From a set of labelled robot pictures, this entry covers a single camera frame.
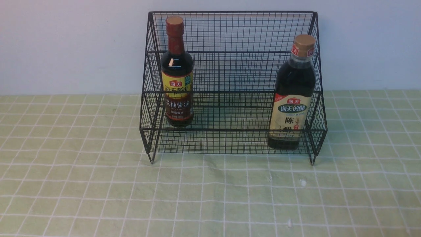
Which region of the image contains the vinegar bottle gold cap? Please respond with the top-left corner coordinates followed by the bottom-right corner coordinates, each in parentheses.
top-left (267, 34), bottom-right (316, 150)

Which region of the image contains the soy sauce bottle red cap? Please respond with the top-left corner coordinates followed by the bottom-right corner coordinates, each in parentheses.
top-left (161, 15), bottom-right (194, 128)

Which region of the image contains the black wire mesh rack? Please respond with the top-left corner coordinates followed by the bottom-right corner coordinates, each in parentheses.
top-left (139, 11), bottom-right (328, 165)

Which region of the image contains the green checkered tablecloth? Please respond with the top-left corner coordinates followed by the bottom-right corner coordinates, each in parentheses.
top-left (0, 90), bottom-right (421, 237)

